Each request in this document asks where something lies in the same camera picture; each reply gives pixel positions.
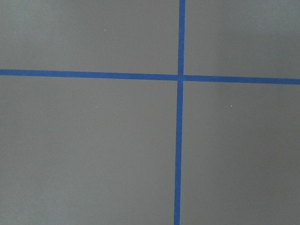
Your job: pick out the brown paper table cover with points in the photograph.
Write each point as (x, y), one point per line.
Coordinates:
(149, 112)

